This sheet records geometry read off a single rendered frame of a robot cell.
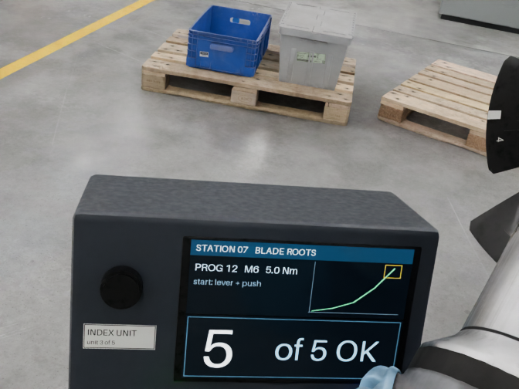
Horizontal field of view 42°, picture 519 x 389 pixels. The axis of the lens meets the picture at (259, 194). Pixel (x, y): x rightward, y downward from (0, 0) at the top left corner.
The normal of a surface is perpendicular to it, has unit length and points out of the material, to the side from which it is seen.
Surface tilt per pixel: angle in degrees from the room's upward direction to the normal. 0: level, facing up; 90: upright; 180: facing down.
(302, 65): 95
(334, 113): 90
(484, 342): 25
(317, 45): 95
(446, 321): 0
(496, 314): 52
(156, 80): 89
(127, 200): 15
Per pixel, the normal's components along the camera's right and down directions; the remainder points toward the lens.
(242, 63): -0.15, 0.48
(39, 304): 0.12, -0.86
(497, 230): -0.52, -0.33
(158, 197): 0.10, -0.96
